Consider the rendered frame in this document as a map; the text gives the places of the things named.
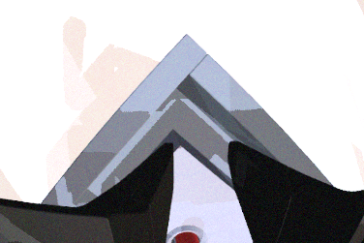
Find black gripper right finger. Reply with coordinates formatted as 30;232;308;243
227;140;364;243

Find red peg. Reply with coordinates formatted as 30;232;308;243
175;231;200;243

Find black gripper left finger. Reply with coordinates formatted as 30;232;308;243
0;142;174;243

